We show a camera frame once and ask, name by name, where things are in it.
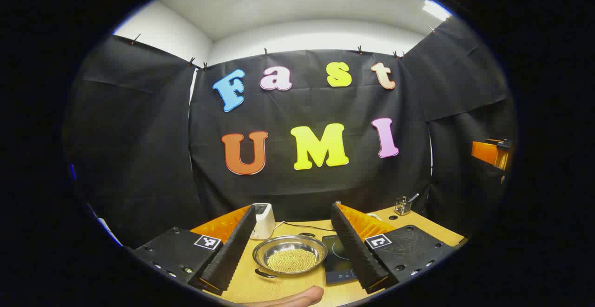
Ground white toaster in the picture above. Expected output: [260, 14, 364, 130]
[250, 203, 276, 240]

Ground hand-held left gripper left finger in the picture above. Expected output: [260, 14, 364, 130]
[132, 204, 258, 297]

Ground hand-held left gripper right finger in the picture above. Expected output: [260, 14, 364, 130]
[330, 201, 458, 294]

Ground small glass jar with spoon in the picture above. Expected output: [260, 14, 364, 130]
[395, 193, 420, 216]

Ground steel pot with black handle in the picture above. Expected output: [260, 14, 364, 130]
[252, 233, 329, 279]

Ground soybeans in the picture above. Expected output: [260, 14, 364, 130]
[267, 249, 318, 273]

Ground black backdrop cloth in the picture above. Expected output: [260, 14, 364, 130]
[63, 16, 519, 249]

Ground black power cable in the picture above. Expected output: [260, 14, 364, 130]
[283, 221, 335, 232]

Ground small ceiling light panel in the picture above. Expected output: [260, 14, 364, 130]
[422, 0, 452, 22]

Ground black induction cooktop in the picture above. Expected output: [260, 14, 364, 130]
[322, 234, 358, 284]

